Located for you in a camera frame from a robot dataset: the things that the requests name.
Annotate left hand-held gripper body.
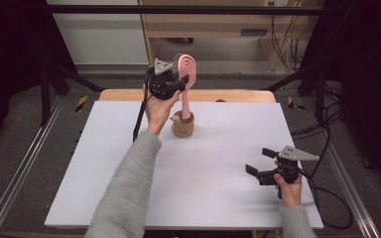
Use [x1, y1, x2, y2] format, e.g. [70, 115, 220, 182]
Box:
[148, 58, 187, 101]

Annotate wooden cabinet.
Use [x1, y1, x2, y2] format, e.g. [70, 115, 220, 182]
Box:
[138, 0, 325, 71]

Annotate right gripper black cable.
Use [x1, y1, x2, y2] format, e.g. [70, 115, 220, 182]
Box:
[297, 168, 354, 231]

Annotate wooden table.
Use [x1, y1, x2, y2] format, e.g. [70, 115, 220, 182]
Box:
[98, 88, 277, 103]

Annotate aluminium floor rail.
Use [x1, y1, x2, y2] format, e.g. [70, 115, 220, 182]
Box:
[323, 138, 381, 238]
[0, 95, 65, 238]

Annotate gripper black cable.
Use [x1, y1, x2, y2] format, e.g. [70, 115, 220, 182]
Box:
[132, 67, 154, 143]
[297, 168, 354, 231]

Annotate small wooden holder cup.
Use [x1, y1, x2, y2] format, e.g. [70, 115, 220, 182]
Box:
[171, 110, 195, 139]

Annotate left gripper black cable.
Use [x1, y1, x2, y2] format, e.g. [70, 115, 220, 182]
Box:
[132, 67, 154, 143]

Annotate person's right hand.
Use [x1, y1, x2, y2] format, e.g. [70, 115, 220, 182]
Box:
[273, 160, 304, 208]

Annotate yellow black floor tape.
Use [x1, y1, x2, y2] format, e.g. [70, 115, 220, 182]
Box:
[75, 95, 89, 113]
[287, 96, 306, 112]

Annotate pink hairbrush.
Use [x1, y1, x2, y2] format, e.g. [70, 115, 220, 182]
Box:
[177, 54, 197, 121]

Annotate black metal frame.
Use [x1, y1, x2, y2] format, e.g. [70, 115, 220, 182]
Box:
[39, 4, 331, 128]

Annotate black curtain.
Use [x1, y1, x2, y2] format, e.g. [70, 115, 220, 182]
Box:
[323, 0, 381, 199]
[0, 0, 77, 150]

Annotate person's left hand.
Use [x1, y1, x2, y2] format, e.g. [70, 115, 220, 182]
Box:
[144, 88, 183, 137]

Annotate black floor cables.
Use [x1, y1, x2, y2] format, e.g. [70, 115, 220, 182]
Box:
[291, 82, 345, 179]

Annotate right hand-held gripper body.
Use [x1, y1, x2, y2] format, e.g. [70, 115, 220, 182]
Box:
[257, 145, 320, 186]

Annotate bundle of wall cables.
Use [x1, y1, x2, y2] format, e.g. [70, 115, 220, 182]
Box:
[270, 14, 301, 72]

